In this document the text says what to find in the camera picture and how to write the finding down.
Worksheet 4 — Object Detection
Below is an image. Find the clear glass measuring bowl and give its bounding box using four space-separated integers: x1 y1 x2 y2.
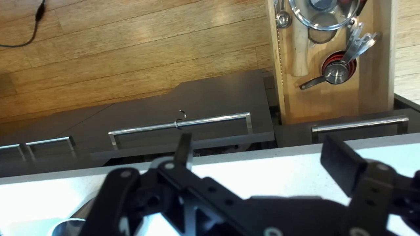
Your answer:
286 0 364 34

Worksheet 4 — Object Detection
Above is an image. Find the open wooden drawer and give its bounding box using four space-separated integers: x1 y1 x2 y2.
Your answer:
263 0 420 148

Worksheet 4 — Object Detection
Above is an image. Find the dark sink base cabinet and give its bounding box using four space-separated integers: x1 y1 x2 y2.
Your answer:
0 103 110 178

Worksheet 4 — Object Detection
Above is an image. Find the steel drawer handle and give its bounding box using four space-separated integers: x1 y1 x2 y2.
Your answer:
311 115 410 134

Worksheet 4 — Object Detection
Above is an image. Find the steel cabinet handle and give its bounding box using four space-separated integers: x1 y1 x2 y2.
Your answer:
0 142 26 163
24 134 76 161

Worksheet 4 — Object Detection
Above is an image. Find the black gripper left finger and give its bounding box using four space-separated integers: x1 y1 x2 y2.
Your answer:
80 132 251 236

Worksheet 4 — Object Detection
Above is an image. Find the red measuring cup set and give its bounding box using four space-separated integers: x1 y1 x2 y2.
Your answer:
320 49 358 83

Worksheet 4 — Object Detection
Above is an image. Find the small steel spoon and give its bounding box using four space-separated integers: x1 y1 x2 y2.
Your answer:
274 0 293 30

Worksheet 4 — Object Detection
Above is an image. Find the steel measuring spoon bunch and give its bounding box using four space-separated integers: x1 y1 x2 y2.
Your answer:
342 20 379 64

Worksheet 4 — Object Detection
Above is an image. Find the steel cooking pot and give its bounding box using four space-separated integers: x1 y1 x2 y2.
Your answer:
51 217 86 236

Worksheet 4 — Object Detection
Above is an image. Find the steel dishwasher handle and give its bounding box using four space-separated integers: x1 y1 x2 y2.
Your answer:
107 111 254 150

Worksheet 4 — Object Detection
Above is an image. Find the thin black floor cable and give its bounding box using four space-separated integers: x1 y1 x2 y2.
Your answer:
0 0 47 48

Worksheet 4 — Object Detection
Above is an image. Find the steel measuring cup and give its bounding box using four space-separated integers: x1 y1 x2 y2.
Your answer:
299 57 353 91

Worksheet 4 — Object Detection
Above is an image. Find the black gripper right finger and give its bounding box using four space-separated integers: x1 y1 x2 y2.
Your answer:
320 134 420 236

